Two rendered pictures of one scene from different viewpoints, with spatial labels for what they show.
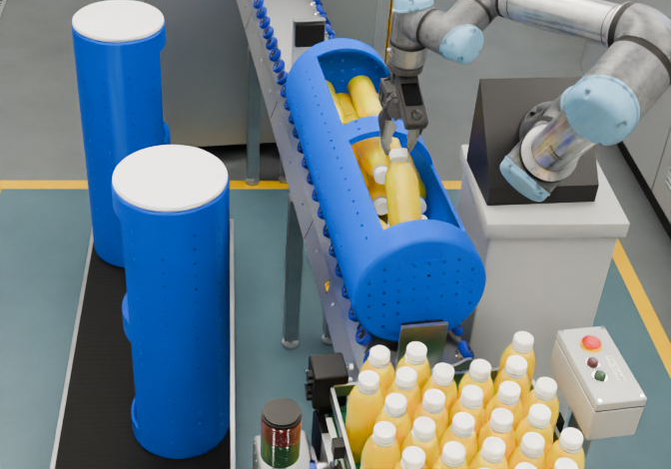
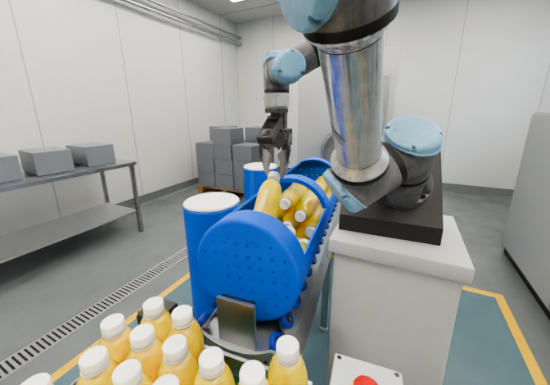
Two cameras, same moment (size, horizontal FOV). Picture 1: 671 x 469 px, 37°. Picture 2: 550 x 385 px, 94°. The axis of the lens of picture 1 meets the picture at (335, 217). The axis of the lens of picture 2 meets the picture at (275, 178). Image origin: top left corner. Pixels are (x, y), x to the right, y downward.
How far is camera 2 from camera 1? 161 cm
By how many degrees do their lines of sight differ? 37
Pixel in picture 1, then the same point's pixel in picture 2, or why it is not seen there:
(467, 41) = (284, 55)
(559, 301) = (404, 336)
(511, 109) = not seen: hidden behind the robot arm
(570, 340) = (341, 373)
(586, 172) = (430, 216)
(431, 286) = (252, 269)
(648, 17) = not seen: outside the picture
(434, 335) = (243, 314)
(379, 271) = (210, 242)
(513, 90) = not seen: hidden behind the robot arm
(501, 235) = (340, 252)
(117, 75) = (252, 183)
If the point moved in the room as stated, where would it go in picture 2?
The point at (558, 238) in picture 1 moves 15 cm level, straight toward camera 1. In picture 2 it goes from (396, 269) to (363, 296)
